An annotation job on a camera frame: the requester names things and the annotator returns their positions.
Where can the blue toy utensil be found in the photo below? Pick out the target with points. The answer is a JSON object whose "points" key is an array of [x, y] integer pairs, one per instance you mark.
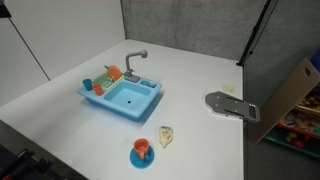
{"points": [[106, 67]]}

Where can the blue toy sink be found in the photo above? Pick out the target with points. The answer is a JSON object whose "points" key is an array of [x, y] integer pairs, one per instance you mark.
{"points": [[128, 112]]}

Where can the cream toy soap bottle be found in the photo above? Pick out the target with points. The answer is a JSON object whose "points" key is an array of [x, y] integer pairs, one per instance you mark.
{"points": [[165, 136]]}

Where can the grey toy faucet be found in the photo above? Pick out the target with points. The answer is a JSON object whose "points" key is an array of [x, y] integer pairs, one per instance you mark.
{"points": [[128, 63]]}

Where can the blue toy saucer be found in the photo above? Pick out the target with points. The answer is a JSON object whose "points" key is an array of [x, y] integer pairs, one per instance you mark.
{"points": [[140, 163]]}

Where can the small blue toy cup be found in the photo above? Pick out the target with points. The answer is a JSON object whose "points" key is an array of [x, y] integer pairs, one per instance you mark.
{"points": [[87, 85]]}

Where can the wooden toy storage shelf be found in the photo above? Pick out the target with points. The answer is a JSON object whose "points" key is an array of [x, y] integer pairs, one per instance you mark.
{"points": [[283, 100]]}

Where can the grey metal mounting plate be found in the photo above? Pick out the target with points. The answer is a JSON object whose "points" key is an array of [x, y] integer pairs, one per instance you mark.
{"points": [[220, 103]]}

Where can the black tripod pole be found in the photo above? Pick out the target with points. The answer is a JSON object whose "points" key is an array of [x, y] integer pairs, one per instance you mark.
{"points": [[255, 33]]}

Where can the orange toy mug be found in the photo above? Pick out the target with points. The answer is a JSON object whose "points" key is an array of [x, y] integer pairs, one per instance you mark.
{"points": [[141, 145]]}

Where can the blue storage bin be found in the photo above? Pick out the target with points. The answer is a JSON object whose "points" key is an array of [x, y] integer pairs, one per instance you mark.
{"points": [[317, 60]]}

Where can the yellow green dish rack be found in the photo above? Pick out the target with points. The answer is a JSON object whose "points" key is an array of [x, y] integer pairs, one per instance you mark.
{"points": [[103, 82]]}

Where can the black equipment frame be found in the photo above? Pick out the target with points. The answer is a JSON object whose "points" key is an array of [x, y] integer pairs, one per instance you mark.
{"points": [[20, 166]]}

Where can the pale yellow sticker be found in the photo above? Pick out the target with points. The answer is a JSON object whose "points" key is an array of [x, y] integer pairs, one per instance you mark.
{"points": [[228, 89]]}

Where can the small orange toy cup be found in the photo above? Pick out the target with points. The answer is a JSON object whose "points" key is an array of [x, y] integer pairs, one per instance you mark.
{"points": [[98, 90]]}

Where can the black camera mount corner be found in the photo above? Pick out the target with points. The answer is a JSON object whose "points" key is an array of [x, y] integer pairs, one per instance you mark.
{"points": [[3, 10]]}

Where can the orange toy plate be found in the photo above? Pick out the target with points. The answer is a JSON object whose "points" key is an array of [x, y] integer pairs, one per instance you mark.
{"points": [[115, 72]]}

